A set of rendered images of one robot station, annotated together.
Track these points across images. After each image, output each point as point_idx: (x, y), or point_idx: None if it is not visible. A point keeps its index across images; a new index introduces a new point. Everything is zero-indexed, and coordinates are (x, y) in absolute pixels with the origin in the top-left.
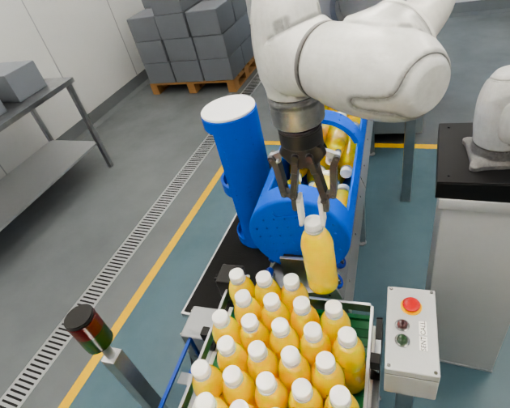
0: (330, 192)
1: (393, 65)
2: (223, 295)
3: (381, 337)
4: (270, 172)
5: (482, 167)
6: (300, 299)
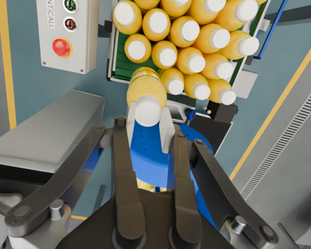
0: (100, 133)
1: None
2: None
3: (107, 61)
4: None
5: (9, 195)
6: (168, 62)
